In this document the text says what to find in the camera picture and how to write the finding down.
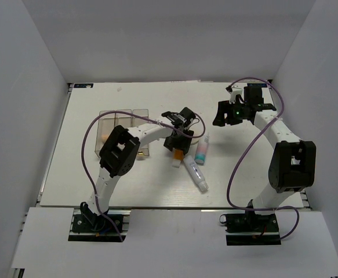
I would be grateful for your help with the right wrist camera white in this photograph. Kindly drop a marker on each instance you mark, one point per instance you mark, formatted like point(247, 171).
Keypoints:
point(234, 91)

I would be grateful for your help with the pink teal spray bottle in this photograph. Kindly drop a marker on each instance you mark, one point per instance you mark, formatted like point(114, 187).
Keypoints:
point(202, 147)

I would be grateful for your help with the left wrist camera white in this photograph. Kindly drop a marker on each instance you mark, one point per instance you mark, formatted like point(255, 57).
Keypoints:
point(180, 120)

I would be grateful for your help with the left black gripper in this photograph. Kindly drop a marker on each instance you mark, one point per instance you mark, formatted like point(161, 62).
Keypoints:
point(184, 145)

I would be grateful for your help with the orange tube white cap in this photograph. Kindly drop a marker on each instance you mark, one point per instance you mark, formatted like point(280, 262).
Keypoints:
point(178, 156)

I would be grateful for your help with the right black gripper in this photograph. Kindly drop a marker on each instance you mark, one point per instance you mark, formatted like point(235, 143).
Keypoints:
point(225, 107)

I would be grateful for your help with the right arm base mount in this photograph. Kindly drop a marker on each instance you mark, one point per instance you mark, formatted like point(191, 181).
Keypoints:
point(251, 228)

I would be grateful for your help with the middle clear organizer bin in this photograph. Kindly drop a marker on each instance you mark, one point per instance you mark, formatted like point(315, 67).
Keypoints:
point(123, 120)

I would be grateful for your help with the beige makeup sponge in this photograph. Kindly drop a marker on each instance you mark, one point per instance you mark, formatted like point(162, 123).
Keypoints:
point(104, 137)

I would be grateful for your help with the round white powder puff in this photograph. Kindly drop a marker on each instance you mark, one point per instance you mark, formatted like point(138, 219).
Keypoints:
point(194, 141)

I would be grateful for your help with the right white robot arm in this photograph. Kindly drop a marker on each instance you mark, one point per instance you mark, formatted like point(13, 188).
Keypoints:
point(292, 166)

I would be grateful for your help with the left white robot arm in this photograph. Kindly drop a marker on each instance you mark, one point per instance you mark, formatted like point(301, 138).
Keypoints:
point(118, 155)

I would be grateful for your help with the left clear organizer bin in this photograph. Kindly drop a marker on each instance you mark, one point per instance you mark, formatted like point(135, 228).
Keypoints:
point(105, 125)

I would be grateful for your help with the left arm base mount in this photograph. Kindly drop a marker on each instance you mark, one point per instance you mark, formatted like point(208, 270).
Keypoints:
point(87, 226)

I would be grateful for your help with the white bottle blue print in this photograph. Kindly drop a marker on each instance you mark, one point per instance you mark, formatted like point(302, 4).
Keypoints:
point(195, 173)

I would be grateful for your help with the right clear organizer bin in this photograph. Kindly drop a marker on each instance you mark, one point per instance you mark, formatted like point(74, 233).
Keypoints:
point(144, 151)

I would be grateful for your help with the clear organizer bin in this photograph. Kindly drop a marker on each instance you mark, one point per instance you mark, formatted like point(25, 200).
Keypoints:
point(144, 151)
point(123, 120)
point(105, 125)

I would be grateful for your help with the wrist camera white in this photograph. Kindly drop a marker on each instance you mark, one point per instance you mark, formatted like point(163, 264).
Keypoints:
point(180, 120)
point(234, 91)

